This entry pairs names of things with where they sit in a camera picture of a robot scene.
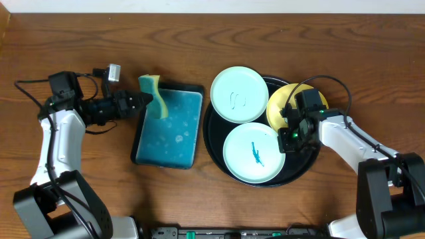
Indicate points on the white water-filled basin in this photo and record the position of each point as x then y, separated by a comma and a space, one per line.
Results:
172, 132

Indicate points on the green yellow sponge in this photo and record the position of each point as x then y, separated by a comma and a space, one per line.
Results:
157, 108

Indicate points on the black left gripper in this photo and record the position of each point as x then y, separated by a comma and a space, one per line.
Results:
121, 103

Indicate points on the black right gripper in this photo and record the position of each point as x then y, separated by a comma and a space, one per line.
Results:
285, 145

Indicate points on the light blue plate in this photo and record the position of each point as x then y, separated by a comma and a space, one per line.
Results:
251, 153

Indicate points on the light green plate with scribble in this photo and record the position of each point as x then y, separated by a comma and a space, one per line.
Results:
239, 94

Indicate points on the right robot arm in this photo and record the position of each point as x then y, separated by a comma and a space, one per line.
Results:
390, 185

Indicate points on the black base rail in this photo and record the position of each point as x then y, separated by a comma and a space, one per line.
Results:
175, 231

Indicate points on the yellow plate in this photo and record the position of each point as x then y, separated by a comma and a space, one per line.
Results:
277, 102

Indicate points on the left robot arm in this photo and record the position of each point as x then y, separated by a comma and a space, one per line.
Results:
59, 203

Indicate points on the black rectangular tray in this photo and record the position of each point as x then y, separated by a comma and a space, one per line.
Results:
166, 126

